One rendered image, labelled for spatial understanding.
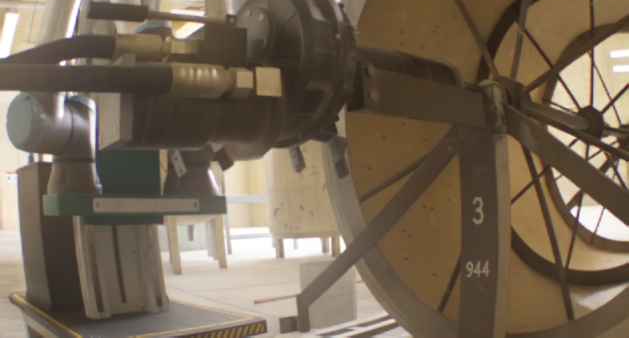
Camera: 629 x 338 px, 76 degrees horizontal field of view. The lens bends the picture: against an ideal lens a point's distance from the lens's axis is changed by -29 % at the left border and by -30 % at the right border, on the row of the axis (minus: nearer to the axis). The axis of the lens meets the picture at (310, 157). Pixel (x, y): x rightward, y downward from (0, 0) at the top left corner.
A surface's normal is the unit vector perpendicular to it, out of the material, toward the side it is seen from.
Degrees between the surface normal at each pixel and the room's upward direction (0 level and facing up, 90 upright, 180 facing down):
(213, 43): 90
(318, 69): 110
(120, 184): 90
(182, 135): 139
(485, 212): 90
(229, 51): 90
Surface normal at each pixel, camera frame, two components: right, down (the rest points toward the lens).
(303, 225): -0.18, -0.07
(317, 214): 0.13, -0.09
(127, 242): 0.77, -0.10
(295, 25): -0.77, 0.00
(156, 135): 0.46, 0.68
